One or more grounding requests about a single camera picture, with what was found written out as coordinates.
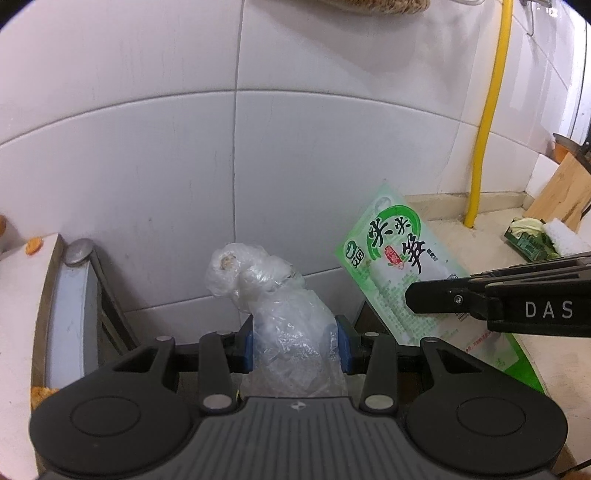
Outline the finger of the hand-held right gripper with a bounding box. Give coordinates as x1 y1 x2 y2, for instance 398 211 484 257
471 252 591 277
405 264 591 320

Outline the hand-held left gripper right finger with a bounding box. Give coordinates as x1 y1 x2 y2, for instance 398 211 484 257
335 316 486 414

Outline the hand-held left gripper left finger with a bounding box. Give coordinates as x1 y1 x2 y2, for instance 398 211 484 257
111 316 256 414

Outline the clear plastic bag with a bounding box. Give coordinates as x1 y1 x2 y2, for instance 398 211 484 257
204 242 349 398

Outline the green snack packet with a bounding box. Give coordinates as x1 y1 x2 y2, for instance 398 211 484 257
335 182 548 395

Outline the large dark green leaf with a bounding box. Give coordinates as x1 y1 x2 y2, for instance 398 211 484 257
503 228 557 260

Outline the wooden knife block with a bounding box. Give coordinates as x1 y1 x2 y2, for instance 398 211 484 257
526 150 591 232

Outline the yellow pipe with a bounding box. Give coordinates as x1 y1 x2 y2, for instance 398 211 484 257
464 0 514 230

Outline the bag of dried noodles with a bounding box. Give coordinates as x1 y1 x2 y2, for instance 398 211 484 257
295 0 430 17

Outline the grey metal rail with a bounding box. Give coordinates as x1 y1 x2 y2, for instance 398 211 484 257
31 233 141 402

